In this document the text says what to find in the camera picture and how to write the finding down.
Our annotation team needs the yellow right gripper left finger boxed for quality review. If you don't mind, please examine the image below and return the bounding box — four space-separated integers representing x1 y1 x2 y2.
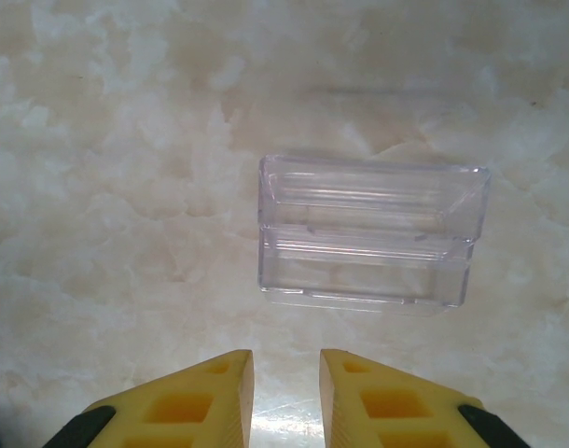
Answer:
44 348 257 448

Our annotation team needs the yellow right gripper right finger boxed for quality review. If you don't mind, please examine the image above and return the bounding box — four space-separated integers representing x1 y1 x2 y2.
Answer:
318 347 531 448

